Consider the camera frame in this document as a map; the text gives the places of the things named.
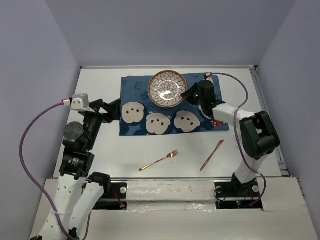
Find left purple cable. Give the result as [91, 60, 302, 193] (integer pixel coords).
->
[19, 99, 126, 238]

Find copper fork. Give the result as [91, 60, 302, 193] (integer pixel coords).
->
[139, 149, 180, 172]

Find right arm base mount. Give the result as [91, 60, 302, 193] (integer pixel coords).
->
[213, 180, 263, 210]

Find floral patterned plate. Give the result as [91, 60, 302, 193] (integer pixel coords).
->
[147, 70, 188, 108]

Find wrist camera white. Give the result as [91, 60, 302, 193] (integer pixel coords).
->
[70, 93, 95, 113]
[204, 72, 213, 82]

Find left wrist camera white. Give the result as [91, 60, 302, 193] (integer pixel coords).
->
[70, 93, 95, 113]

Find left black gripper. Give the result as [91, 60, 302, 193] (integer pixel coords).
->
[83, 98, 122, 149]

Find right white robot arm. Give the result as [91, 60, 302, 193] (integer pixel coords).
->
[181, 80, 280, 201]

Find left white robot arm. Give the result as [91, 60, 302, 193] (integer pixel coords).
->
[34, 94, 121, 240]

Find copper knife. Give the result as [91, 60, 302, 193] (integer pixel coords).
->
[200, 140, 224, 171]

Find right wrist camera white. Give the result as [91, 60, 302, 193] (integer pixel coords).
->
[204, 72, 213, 82]

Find blue cartoon placemat cloth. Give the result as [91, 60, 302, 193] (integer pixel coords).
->
[119, 76, 230, 137]

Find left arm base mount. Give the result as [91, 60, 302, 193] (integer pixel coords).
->
[93, 182, 128, 211]

